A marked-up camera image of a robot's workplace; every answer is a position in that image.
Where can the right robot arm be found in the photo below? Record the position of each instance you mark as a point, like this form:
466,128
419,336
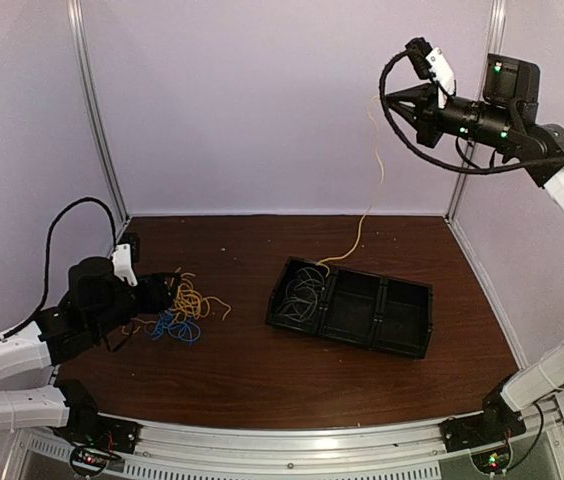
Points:
514,229

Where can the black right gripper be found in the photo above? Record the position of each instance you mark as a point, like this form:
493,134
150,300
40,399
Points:
424,114

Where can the black three-compartment bin tray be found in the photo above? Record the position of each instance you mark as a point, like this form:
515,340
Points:
356,308

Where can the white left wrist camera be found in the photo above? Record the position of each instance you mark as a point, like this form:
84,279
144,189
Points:
125,255

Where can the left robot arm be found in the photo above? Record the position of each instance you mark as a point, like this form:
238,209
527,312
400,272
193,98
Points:
49,406

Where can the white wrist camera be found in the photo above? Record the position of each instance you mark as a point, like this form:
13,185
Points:
430,64
125,255

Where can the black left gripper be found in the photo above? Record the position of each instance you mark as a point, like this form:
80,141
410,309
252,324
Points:
162,300

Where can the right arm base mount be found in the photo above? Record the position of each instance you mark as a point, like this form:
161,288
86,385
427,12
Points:
492,425

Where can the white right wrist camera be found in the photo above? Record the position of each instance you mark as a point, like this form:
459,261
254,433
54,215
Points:
430,64

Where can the aluminium frame post left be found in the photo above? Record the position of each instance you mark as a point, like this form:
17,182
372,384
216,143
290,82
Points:
94,115

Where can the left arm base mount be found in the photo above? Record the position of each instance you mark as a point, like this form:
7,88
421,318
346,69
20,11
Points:
90,428

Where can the aluminium front rail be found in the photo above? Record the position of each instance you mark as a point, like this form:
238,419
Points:
412,450

